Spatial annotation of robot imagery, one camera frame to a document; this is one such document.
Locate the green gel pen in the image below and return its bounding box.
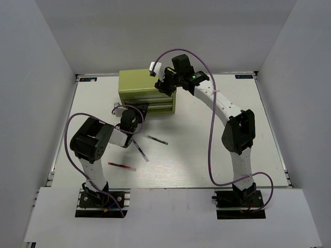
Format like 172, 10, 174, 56
146, 135, 169, 145

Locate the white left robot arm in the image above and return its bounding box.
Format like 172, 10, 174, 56
70, 103, 149, 206

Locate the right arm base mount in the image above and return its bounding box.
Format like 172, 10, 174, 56
212, 190, 266, 220

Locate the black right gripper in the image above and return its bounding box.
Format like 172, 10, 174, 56
156, 67, 184, 97

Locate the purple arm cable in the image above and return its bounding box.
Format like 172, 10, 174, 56
152, 48, 274, 213
64, 105, 144, 217

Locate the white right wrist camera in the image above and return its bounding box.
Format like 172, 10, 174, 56
149, 62, 165, 82

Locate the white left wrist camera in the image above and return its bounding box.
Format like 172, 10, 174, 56
112, 102, 127, 118

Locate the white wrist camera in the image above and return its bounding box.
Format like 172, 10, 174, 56
112, 102, 127, 118
149, 62, 165, 82

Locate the green metal drawer cabinet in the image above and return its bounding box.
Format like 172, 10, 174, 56
118, 69, 176, 114

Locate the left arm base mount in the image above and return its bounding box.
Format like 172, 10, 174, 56
75, 183, 130, 219

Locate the purple gel pen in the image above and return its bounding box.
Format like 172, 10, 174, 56
133, 140, 149, 162

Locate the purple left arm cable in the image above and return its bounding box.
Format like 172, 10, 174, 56
64, 105, 144, 217

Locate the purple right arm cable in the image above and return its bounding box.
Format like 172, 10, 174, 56
152, 48, 274, 213

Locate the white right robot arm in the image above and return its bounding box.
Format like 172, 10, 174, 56
149, 54, 256, 206

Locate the red gel pen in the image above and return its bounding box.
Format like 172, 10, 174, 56
108, 162, 137, 172

